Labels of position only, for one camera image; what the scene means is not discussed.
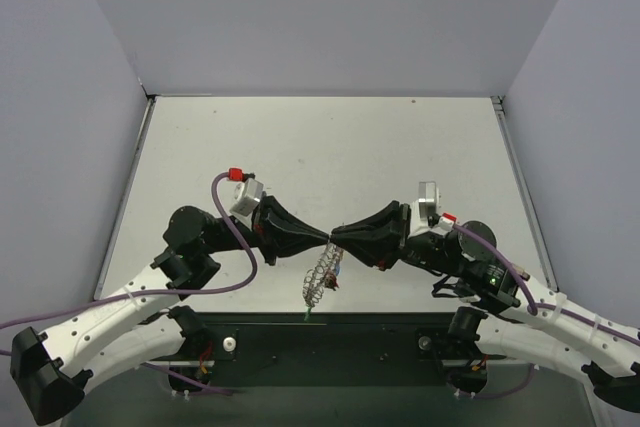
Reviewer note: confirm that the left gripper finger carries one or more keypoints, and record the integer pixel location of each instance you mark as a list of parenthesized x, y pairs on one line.
[(278, 220), (288, 244)]

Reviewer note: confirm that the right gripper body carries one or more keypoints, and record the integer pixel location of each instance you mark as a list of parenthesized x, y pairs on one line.
[(398, 235)]

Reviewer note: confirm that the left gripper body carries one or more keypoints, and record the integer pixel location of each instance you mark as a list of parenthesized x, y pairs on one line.
[(265, 229)]

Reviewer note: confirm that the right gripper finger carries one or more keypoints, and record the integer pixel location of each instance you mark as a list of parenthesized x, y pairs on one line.
[(377, 249), (381, 225)]

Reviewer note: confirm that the metal keyring disc with rings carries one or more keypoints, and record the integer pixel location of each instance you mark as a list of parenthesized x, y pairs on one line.
[(313, 285)]

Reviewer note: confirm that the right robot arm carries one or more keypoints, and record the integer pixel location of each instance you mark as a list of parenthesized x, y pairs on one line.
[(506, 311)]

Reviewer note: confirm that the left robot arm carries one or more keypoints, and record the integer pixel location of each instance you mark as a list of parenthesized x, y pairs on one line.
[(145, 319)]

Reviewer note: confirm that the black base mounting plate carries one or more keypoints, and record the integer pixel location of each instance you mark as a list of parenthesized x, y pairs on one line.
[(244, 350)]

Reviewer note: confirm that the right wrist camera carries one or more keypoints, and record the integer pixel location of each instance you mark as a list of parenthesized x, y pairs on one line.
[(426, 214)]

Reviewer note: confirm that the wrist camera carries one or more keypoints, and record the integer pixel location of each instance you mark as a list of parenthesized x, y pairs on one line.
[(248, 192), (426, 214)]

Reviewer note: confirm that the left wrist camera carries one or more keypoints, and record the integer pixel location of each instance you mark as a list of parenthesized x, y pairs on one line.
[(248, 192)]

